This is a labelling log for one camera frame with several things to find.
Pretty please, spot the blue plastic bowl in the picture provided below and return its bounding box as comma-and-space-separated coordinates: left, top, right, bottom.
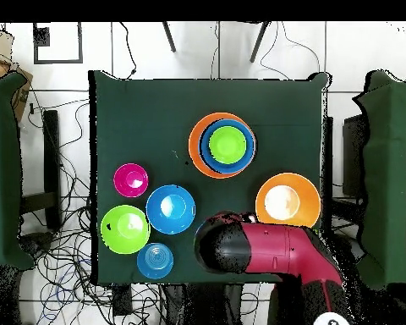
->
145, 185, 196, 235
198, 118, 256, 175

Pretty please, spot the large orange plastic bowl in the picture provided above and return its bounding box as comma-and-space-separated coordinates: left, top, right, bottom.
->
188, 112, 256, 179
255, 172, 321, 229

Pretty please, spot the small green plastic bowl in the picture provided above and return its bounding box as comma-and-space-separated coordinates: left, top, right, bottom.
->
208, 125, 248, 166

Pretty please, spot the small pink plastic bowl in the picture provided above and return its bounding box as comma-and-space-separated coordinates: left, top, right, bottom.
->
113, 162, 150, 198

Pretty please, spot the dark green table cloth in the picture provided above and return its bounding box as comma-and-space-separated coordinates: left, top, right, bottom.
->
88, 69, 332, 285

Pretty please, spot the small translucent blue bowl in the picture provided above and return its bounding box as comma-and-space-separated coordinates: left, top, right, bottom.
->
136, 242, 174, 280

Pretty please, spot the large green plastic bowl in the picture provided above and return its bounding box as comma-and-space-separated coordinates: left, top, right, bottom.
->
100, 204, 151, 255

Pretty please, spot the black power strip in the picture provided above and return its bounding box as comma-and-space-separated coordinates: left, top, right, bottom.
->
112, 284, 134, 317

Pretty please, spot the black tripod leg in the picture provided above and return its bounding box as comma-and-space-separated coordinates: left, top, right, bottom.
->
249, 21, 271, 64
161, 21, 178, 54

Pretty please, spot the black floor stand bar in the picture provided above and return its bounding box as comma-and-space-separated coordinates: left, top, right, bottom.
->
19, 109, 63, 231

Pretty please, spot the black box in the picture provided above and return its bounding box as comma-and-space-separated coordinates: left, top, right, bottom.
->
341, 113, 370, 198

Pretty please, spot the black stand base with knob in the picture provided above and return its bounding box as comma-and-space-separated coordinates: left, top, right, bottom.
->
19, 232, 56, 259

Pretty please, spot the green cloth covered table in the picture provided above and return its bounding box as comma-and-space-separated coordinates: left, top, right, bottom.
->
353, 69, 406, 289
0, 72, 35, 272

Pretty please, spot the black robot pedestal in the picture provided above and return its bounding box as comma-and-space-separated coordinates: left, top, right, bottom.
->
163, 284, 244, 325

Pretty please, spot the thin black floor cable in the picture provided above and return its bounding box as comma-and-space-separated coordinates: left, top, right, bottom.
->
118, 21, 139, 78

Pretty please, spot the black square frame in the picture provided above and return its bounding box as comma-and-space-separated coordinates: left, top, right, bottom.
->
32, 21, 84, 65

